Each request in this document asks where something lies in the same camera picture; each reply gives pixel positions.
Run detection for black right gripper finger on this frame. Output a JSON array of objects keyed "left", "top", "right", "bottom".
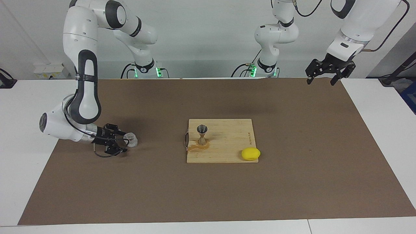
[
  {"left": 104, "top": 124, "right": 127, "bottom": 136},
  {"left": 104, "top": 146, "right": 128, "bottom": 155}
]

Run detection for small clear glass cup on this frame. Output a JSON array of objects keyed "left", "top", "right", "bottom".
[{"left": 124, "top": 132, "right": 138, "bottom": 148}]

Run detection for steel double jigger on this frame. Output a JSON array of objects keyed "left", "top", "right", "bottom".
[{"left": 197, "top": 124, "right": 209, "bottom": 146}]

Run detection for brown table mat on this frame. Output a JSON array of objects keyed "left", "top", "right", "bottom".
[{"left": 18, "top": 77, "right": 416, "bottom": 225}]

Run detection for black stand pole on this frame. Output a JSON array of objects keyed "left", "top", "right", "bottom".
[{"left": 379, "top": 52, "right": 416, "bottom": 86}]

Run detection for blue crate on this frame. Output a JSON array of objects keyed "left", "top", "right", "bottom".
[{"left": 399, "top": 80, "right": 416, "bottom": 115}]

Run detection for yellow lemon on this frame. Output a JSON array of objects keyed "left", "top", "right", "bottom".
[{"left": 241, "top": 147, "right": 261, "bottom": 161}]

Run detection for wooden cutting board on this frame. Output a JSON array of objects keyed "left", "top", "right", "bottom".
[{"left": 187, "top": 119, "right": 259, "bottom": 164}]

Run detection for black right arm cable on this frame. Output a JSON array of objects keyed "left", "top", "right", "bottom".
[{"left": 63, "top": 110, "right": 129, "bottom": 158}]

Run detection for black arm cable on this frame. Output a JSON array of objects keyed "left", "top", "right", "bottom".
[
  {"left": 63, "top": 110, "right": 129, "bottom": 158},
  {"left": 291, "top": 0, "right": 409, "bottom": 53}
]

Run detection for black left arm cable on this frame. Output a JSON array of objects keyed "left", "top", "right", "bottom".
[{"left": 291, "top": 0, "right": 409, "bottom": 53}]

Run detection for black right base cable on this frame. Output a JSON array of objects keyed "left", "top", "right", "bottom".
[{"left": 120, "top": 63, "right": 135, "bottom": 79}]

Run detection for black left base cables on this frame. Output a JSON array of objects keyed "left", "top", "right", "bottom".
[{"left": 231, "top": 49, "right": 262, "bottom": 77}]

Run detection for white wall socket strip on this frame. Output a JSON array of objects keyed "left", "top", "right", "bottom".
[{"left": 33, "top": 63, "right": 70, "bottom": 79}]

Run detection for black clamp mount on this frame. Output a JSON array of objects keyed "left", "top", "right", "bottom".
[{"left": 0, "top": 68, "right": 17, "bottom": 89}]

